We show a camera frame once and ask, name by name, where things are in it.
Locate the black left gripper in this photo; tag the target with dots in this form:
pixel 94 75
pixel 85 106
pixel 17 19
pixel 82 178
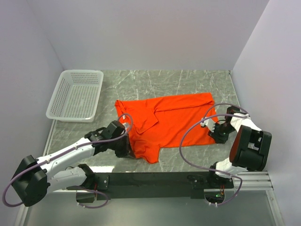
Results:
pixel 127 151

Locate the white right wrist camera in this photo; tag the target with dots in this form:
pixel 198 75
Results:
pixel 208 123

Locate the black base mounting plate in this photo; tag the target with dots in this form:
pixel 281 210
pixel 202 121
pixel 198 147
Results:
pixel 153 185

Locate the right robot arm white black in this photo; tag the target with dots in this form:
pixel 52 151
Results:
pixel 250 148

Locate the aluminium frame rail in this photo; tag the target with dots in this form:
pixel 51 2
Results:
pixel 253 181

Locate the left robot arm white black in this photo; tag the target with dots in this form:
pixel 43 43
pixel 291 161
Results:
pixel 35 178

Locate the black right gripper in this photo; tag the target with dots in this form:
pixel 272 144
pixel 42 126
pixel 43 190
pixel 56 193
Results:
pixel 217 138

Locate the white perforated plastic basket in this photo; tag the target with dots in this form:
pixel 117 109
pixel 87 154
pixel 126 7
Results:
pixel 76 95

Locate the orange t-shirt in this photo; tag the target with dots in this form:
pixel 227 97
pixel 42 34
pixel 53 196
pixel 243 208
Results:
pixel 161 122

